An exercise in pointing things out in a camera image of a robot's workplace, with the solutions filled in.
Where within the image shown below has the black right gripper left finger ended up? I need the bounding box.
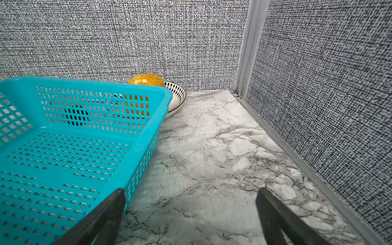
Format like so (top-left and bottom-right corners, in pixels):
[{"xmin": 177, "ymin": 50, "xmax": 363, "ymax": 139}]
[{"xmin": 53, "ymin": 188, "xmax": 126, "ymax": 245}]

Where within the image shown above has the orange round fruit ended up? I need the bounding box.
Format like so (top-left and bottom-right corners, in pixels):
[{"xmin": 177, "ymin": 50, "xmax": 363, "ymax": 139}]
[{"xmin": 128, "ymin": 73, "xmax": 164, "ymax": 87}]

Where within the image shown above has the teal plastic perforated basket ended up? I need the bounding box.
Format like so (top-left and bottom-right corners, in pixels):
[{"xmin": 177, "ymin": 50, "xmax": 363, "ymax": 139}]
[{"xmin": 1, "ymin": 77, "xmax": 173, "ymax": 245}]

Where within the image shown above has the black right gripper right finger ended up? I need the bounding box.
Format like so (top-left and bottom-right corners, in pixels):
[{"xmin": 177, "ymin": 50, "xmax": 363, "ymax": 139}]
[{"xmin": 255, "ymin": 187, "xmax": 330, "ymax": 245}]

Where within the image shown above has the patterned black white bowl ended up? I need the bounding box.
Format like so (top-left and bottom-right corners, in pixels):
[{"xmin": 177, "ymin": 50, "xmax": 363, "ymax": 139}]
[{"xmin": 164, "ymin": 82, "xmax": 186, "ymax": 118}]

